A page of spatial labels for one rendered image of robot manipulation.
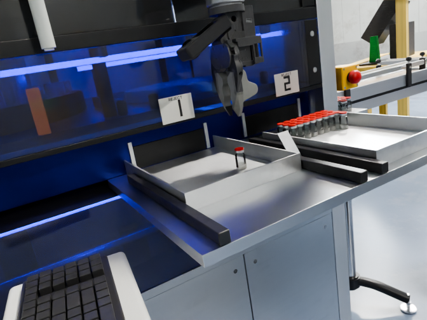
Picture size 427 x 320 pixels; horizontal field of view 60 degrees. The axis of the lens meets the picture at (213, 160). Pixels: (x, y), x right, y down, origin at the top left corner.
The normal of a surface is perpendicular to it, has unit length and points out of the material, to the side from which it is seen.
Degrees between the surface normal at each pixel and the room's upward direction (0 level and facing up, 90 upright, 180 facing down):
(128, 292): 0
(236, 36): 90
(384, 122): 90
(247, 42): 90
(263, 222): 0
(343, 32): 90
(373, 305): 0
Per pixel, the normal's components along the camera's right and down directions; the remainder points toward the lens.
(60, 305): -0.15, -0.95
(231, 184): 0.50, 0.16
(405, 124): -0.85, 0.27
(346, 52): -0.66, 0.30
